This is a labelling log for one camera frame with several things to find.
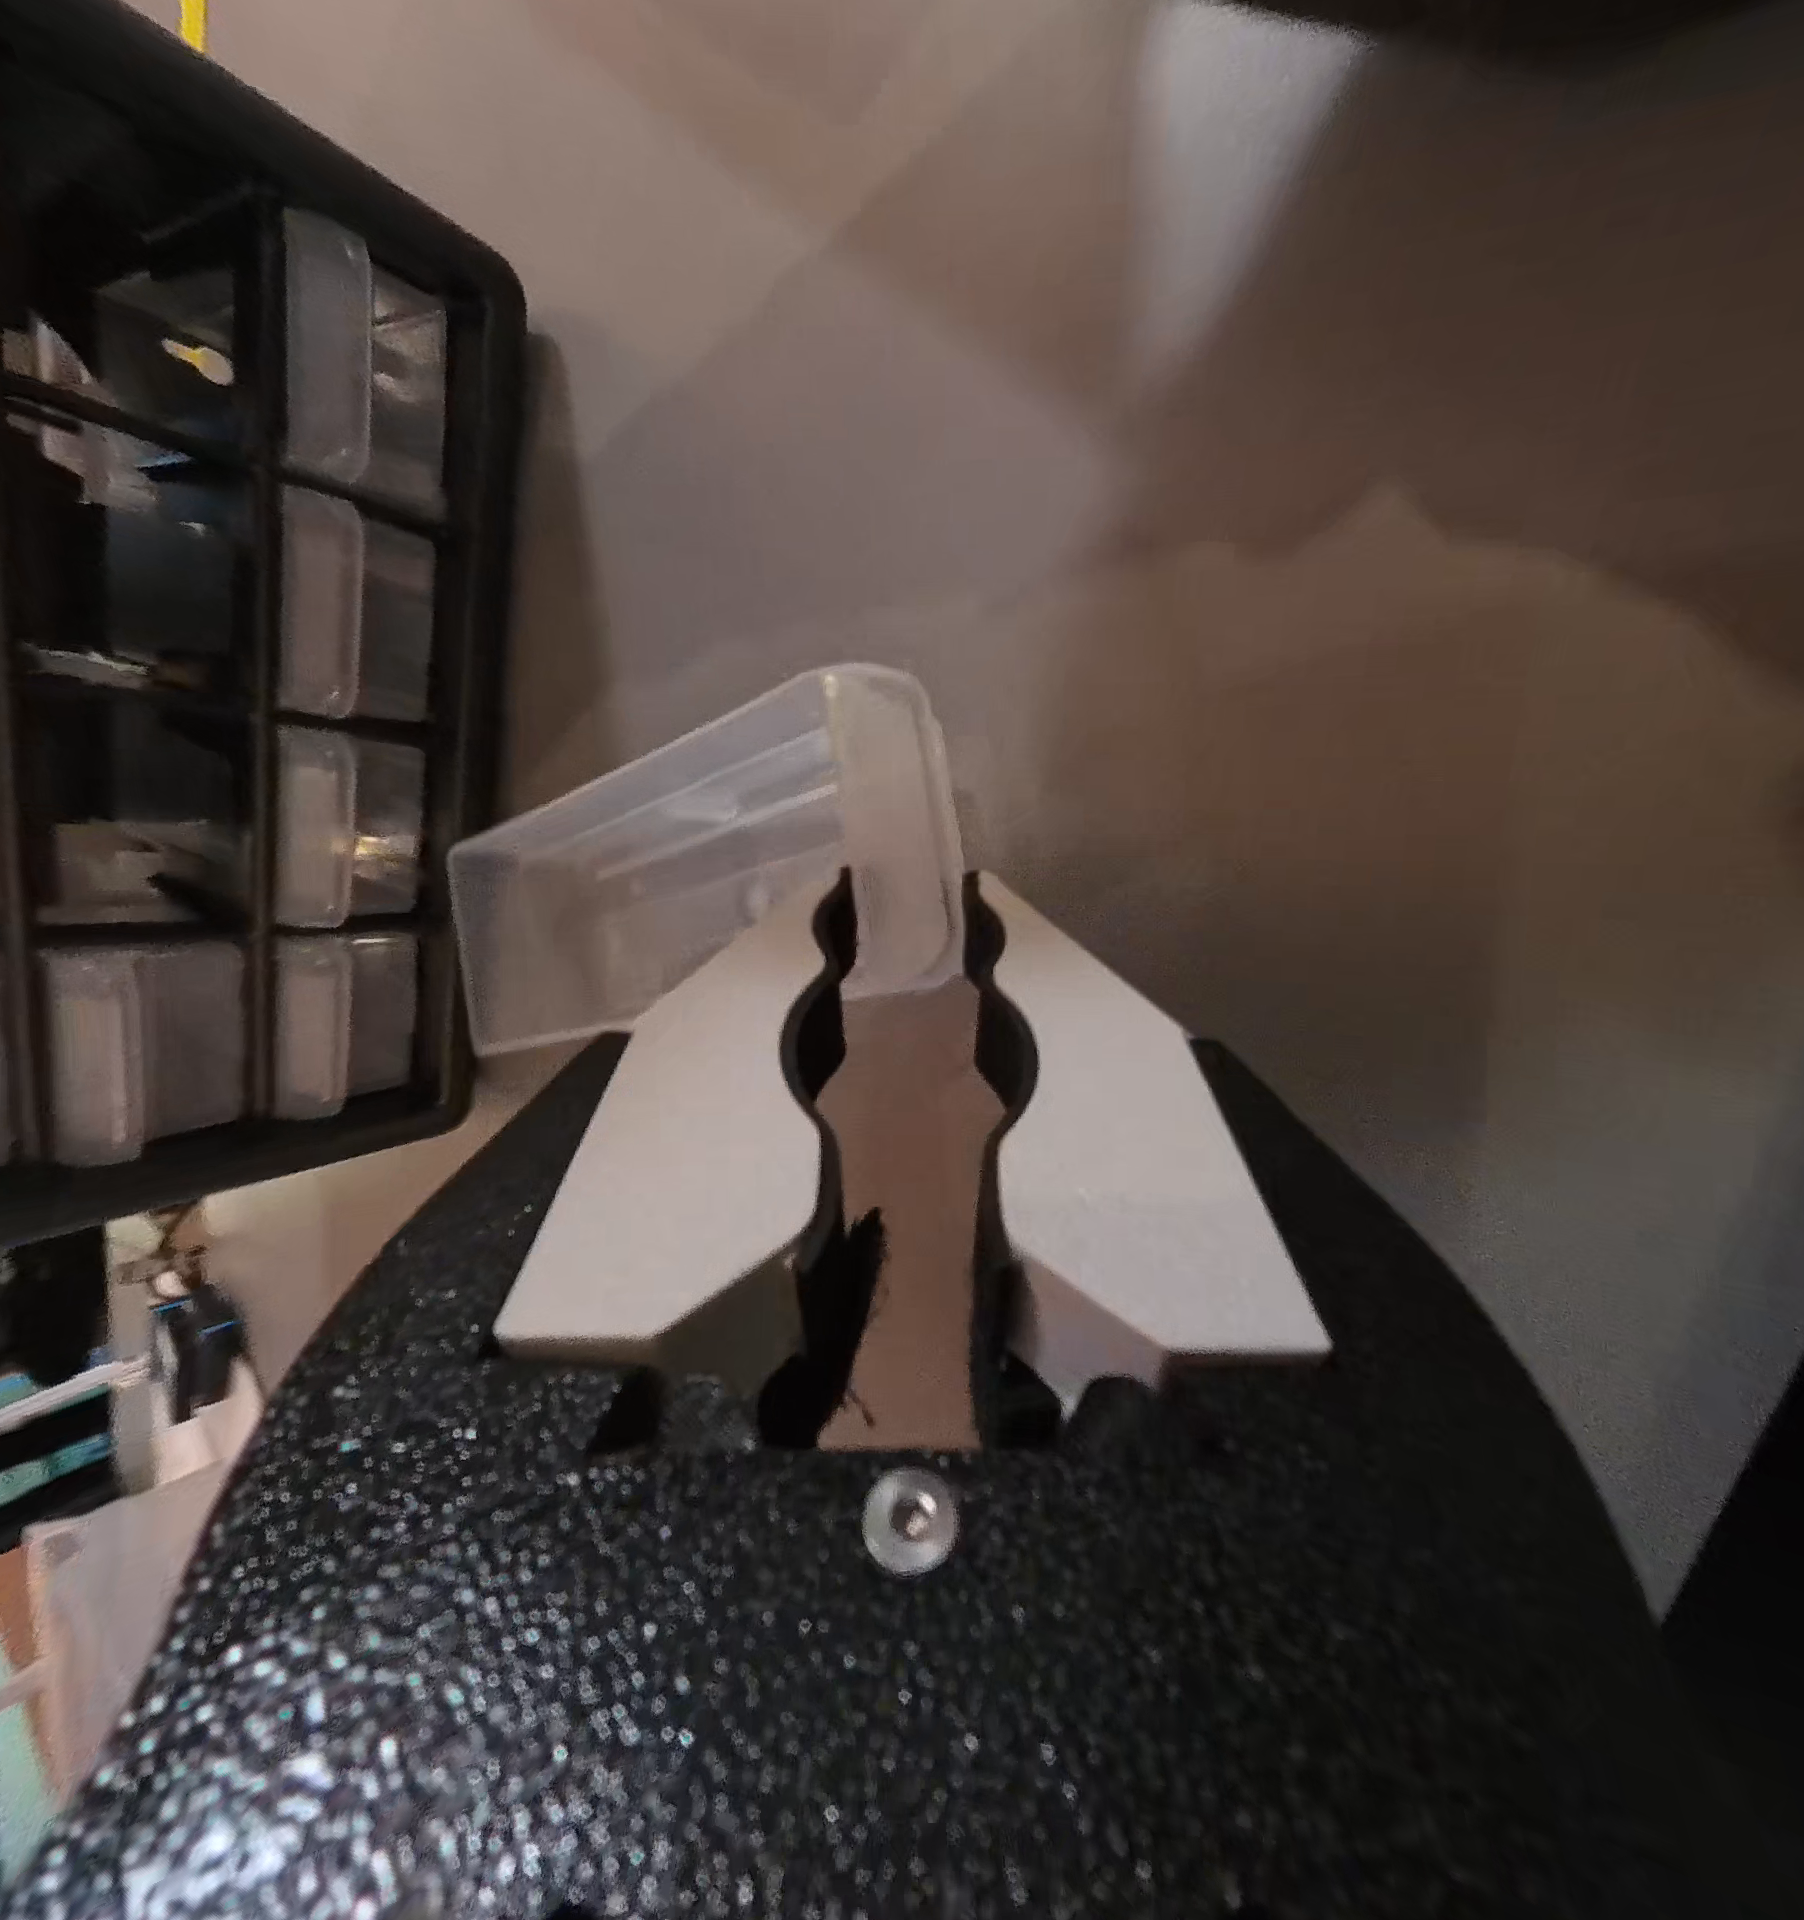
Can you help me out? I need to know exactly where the black drawer cabinet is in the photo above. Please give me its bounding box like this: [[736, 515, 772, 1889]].
[[0, 0, 531, 1271]]

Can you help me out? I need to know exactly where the clear plastic drawer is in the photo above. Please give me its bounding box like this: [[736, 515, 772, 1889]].
[[448, 663, 969, 1055]]

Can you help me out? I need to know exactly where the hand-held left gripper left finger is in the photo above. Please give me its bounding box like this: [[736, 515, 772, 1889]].
[[494, 867, 863, 1389]]

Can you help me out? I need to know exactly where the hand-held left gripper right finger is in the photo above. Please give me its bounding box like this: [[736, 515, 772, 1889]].
[[966, 871, 1332, 1395]]

